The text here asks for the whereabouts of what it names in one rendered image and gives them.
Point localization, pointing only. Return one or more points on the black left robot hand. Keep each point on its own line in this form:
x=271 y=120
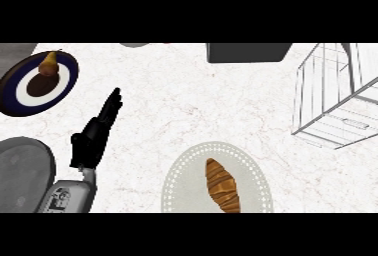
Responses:
x=90 y=140

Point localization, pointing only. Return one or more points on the dark grey appliance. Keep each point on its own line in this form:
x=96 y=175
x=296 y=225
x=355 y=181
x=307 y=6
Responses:
x=245 y=52

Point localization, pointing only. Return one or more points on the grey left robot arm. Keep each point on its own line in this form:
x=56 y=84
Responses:
x=67 y=196

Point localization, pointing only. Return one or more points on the blue and white plate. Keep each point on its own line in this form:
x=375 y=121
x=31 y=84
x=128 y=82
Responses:
x=59 y=86

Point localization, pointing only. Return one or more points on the pale oval placemat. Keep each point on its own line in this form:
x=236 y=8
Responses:
x=186 y=186

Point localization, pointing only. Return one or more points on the grey rounded object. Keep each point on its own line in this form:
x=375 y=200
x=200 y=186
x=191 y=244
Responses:
x=132 y=44

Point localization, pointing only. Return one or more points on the grey flat object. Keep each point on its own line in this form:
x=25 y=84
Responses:
x=13 y=55

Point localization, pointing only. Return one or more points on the brown croissant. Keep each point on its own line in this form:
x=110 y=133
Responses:
x=221 y=186

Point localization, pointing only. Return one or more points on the brown pear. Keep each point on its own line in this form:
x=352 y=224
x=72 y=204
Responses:
x=47 y=66

